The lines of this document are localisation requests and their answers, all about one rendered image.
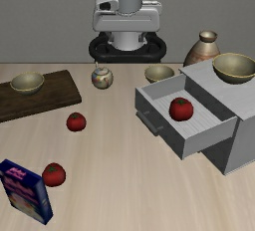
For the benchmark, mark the grey cabinet drawer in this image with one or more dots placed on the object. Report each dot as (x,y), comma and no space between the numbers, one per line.
(199,132)

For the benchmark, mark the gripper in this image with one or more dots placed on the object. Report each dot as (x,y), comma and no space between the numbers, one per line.
(126,22)

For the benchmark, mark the grey cabinet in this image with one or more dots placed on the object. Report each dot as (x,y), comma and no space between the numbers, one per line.
(239,109)

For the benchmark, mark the red tomato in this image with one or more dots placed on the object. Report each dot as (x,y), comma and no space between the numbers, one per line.
(53,174)
(76,122)
(181,109)

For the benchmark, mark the brown ceramic vase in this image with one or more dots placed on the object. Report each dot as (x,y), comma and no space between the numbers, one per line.
(201,53)

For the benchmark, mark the dark brown wooden board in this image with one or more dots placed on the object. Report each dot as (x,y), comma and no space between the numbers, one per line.
(56,93)

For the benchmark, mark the small beige bowl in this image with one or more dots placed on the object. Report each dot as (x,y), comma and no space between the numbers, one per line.
(158,73)
(27,83)

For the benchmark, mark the blue carton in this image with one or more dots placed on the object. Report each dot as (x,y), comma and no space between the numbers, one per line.
(27,193)

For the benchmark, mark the white patterned teapot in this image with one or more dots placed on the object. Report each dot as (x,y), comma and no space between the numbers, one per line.
(102,78)

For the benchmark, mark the large beige bowl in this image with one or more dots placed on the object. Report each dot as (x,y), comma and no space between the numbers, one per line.
(234,68)

